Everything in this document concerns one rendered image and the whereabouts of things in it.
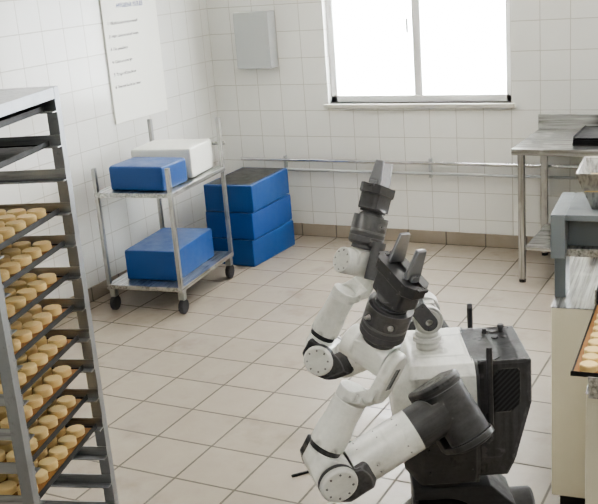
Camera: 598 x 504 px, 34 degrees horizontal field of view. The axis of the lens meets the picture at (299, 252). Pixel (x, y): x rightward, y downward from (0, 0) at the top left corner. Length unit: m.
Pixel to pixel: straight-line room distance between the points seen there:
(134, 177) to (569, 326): 3.34
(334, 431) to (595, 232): 1.86
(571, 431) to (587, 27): 3.59
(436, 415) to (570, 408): 1.78
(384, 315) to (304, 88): 5.78
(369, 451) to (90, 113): 4.94
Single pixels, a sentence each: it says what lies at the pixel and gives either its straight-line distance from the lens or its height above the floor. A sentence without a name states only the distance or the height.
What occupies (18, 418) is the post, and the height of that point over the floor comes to 1.11.
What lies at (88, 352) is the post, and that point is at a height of 1.09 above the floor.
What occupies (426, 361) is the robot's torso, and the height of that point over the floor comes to 1.23.
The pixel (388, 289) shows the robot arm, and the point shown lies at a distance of 1.76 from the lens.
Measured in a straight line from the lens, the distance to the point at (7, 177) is 2.69.
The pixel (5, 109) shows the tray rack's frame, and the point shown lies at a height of 1.80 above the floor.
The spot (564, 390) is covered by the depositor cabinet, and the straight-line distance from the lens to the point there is 3.68.
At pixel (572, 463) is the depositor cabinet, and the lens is 3.81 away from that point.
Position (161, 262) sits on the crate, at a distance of 6.28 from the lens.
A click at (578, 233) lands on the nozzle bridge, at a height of 1.09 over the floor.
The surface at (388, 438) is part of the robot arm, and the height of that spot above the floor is 1.17.
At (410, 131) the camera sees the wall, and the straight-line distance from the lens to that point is 7.17.
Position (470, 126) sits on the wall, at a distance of 7.02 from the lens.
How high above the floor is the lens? 2.07
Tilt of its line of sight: 16 degrees down
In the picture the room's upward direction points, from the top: 5 degrees counter-clockwise
